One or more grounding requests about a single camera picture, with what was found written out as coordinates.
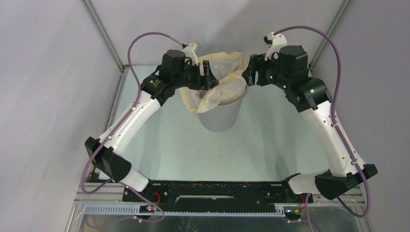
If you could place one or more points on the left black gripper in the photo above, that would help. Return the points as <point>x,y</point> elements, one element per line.
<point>210,81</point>

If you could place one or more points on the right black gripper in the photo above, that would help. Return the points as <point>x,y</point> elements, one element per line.
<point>259,73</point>

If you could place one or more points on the translucent cream trash bag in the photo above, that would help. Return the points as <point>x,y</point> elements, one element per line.
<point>227,69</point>

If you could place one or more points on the grey plastic trash bin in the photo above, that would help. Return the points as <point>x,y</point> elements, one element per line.
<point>222,117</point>

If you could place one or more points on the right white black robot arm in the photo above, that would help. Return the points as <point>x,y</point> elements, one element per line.
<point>287,69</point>

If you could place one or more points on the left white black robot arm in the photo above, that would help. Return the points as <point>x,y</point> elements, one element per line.
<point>178,69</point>

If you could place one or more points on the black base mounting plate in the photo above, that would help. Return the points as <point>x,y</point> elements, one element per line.
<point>217,196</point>

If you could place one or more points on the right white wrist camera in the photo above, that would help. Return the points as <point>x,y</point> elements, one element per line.
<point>275,43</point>

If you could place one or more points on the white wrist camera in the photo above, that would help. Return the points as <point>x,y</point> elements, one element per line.
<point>275,43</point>
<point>190,51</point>

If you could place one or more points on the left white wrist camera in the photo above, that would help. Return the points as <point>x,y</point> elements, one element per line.
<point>190,51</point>

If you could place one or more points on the right aluminium frame post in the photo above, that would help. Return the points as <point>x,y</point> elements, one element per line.
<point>343,8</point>

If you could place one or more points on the aluminium frame post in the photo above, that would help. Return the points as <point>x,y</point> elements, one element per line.
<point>101,30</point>
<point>343,8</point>

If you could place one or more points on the left aluminium floor rail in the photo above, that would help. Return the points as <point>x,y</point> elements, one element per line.
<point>114,102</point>

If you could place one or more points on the left aluminium frame post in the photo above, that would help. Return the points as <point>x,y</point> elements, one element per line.
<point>101,30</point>

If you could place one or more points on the grey slotted cable duct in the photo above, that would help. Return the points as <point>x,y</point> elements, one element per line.
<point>140,210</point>

